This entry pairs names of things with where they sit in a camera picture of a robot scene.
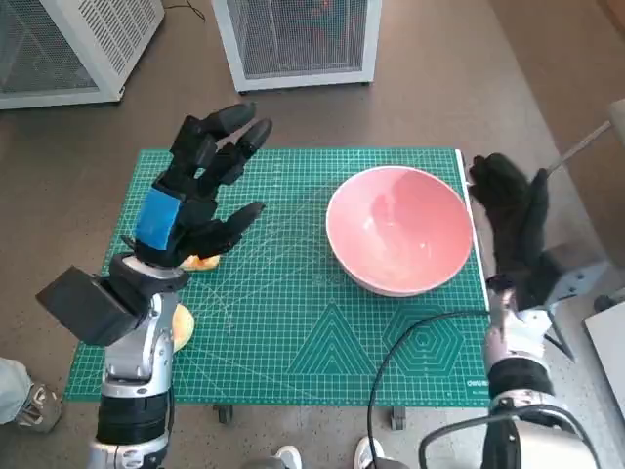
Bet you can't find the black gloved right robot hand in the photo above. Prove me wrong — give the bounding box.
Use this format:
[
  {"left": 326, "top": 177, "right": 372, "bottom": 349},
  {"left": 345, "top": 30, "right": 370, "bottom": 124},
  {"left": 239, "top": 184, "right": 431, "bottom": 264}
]
[{"left": 467, "top": 151, "right": 552, "bottom": 313}]

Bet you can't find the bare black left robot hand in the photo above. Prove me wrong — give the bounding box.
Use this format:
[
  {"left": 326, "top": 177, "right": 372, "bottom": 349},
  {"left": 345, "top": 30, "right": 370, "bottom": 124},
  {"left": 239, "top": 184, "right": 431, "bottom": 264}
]
[{"left": 127, "top": 101, "right": 273, "bottom": 269}]

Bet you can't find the rectangular toy bread slice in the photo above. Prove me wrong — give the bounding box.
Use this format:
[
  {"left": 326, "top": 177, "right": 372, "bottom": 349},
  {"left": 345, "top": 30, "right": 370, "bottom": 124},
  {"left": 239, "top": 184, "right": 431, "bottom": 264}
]
[{"left": 181, "top": 253, "right": 221, "bottom": 272}]

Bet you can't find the pink bowl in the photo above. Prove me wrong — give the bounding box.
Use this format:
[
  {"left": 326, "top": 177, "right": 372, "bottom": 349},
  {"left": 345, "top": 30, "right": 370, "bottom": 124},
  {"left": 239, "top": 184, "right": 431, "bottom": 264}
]
[{"left": 325, "top": 165, "right": 474, "bottom": 298}]

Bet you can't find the round toy bread bun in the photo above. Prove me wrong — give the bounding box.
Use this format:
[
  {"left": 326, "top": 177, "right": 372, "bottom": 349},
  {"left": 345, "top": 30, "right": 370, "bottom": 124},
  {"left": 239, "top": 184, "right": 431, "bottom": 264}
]
[{"left": 173, "top": 303, "right": 196, "bottom": 353}]

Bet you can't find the grey office chair leg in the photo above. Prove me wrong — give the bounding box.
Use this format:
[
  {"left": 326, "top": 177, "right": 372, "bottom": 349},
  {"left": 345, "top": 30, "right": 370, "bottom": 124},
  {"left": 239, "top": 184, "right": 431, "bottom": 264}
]
[{"left": 546, "top": 100, "right": 625, "bottom": 177}]

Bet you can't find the green cutting mat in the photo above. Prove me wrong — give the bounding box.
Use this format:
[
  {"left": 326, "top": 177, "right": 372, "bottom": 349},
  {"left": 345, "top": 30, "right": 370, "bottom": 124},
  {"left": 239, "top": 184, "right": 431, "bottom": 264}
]
[{"left": 62, "top": 146, "right": 492, "bottom": 407}]

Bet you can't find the black chair caster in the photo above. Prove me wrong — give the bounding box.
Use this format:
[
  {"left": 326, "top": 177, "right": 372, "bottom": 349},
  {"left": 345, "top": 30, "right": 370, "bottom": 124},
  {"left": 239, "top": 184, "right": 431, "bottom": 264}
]
[{"left": 593, "top": 294, "right": 625, "bottom": 313}]

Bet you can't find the white side table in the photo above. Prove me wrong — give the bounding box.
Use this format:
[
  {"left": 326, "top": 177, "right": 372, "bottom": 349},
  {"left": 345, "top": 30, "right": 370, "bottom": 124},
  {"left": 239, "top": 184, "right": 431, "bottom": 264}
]
[{"left": 584, "top": 307, "right": 625, "bottom": 416}]

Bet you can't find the white mesh door cabinet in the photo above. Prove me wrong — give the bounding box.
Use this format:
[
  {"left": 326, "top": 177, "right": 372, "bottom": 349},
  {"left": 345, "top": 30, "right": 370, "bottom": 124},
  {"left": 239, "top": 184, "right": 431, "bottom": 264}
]
[{"left": 212, "top": 0, "right": 383, "bottom": 93}]

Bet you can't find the white cabinet with vent panel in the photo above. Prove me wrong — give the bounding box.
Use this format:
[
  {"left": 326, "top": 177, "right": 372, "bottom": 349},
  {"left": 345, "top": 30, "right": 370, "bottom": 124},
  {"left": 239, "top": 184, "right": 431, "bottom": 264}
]
[{"left": 0, "top": 0, "right": 166, "bottom": 109}]

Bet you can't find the person's shoe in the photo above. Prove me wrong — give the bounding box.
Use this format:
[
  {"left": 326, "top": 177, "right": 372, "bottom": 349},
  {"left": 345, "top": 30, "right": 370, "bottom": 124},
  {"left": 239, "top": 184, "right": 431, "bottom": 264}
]
[{"left": 17, "top": 382, "right": 64, "bottom": 434}]

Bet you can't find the person's leg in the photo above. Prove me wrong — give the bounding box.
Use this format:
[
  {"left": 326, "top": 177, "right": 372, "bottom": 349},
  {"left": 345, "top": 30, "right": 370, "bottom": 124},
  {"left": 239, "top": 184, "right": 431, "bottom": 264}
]
[{"left": 0, "top": 356, "right": 33, "bottom": 426}]

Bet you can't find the white shoe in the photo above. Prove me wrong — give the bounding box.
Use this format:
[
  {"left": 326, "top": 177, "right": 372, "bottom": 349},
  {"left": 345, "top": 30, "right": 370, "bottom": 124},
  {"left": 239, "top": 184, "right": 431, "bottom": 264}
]
[
  {"left": 274, "top": 444, "right": 304, "bottom": 469},
  {"left": 354, "top": 436, "right": 387, "bottom": 469}
]

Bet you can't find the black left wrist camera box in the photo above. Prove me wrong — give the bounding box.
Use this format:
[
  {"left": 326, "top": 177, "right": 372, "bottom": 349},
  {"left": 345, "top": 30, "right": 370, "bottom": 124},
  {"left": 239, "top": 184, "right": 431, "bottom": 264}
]
[{"left": 35, "top": 266, "right": 147, "bottom": 347}]

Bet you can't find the black floor cable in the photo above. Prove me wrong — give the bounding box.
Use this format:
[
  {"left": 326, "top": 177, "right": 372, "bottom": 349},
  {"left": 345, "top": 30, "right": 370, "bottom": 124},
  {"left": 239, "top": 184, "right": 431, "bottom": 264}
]
[{"left": 163, "top": 0, "right": 209, "bottom": 19}]

